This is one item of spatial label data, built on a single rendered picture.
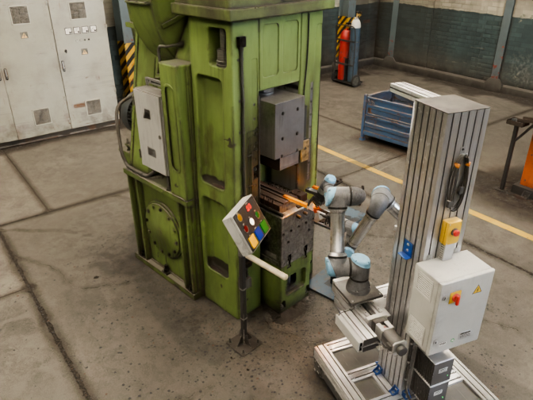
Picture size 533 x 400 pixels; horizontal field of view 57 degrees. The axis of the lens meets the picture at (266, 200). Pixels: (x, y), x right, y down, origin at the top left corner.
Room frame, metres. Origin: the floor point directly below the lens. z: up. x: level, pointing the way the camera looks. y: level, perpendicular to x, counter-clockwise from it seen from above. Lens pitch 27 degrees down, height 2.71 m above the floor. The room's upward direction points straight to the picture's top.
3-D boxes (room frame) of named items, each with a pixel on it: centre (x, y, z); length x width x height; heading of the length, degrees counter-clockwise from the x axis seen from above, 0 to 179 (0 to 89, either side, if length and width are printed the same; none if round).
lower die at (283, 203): (3.45, -0.02, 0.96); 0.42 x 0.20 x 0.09; 45
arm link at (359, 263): (2.46, -0.56, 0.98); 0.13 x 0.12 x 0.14; 91
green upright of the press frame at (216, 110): (3.35, 0.29, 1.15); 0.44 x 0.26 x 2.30; 45
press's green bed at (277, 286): (3.50, -0.05, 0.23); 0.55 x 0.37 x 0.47; 45
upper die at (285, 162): (3.45, -0.02, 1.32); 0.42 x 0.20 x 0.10; 45
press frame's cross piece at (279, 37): (3.59, 0.06, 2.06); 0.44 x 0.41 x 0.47; 45
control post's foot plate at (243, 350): (2.85, 0.17, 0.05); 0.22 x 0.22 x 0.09; 45
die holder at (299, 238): (3.50, -0.05, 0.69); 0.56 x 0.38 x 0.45; 45
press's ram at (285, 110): (3.48, -0.05, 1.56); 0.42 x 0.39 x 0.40; 45
